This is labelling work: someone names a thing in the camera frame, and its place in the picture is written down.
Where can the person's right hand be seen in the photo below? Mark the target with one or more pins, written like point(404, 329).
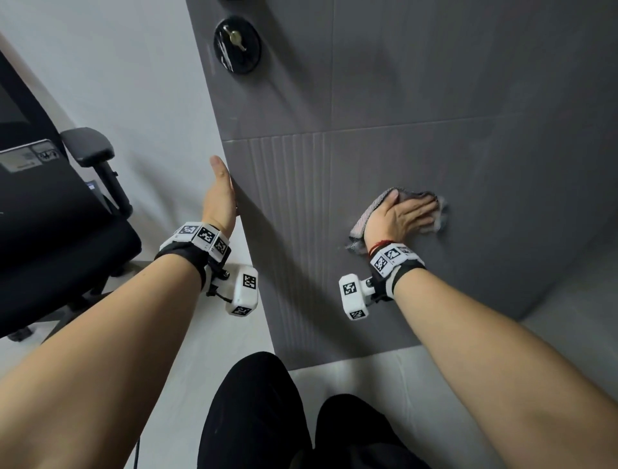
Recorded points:
point(396, 220)

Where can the person's left hand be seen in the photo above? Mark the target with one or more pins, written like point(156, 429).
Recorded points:
point(219, 203)

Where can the grey cleaning cloth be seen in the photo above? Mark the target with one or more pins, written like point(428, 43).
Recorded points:
point(364, 217)

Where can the grey door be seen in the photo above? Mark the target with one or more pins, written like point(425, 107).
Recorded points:
point(434, 96)

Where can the person's left forearm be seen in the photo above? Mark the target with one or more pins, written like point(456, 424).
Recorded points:
point(96, 377)

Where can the person's right forearm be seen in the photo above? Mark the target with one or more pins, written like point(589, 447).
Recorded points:
point(507, 377)

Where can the black white marker wristband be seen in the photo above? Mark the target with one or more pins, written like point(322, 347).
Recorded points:
point(396, 263)
point(193, 241)

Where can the black office chair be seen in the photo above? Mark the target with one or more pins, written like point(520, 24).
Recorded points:
point(58, 270)

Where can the black laptop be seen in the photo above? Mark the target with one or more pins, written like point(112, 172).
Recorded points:
point(29, 157)

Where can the black clothing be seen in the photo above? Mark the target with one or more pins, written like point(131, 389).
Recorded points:
point(251, 420)

